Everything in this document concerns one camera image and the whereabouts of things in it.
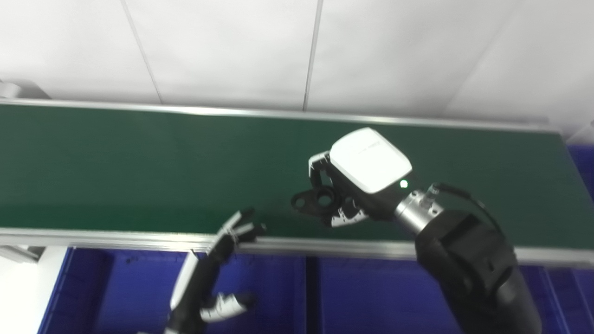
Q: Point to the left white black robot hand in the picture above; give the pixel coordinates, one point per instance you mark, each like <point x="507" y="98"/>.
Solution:
<point x="195" y="287"/>

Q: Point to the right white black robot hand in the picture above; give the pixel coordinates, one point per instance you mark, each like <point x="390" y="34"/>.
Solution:
<point x="371" y="162"/>

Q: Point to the black flange part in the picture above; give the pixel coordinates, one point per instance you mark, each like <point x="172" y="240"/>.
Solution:
<point x="315" y="200"/>

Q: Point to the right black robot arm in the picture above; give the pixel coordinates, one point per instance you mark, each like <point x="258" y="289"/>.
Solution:
<point x="473" y="269"/>

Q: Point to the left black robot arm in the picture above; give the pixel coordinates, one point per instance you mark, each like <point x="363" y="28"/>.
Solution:
<point x="183" y="331"/>

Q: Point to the blue plastic bin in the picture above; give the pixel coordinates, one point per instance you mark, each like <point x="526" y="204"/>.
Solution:
<point x="371" y="297"/>
<point x="575" y="301"/>
<point x="116" y="297"/>

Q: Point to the green conveyor belt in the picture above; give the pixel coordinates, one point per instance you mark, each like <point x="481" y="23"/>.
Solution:
<point x="139" y="162"/>

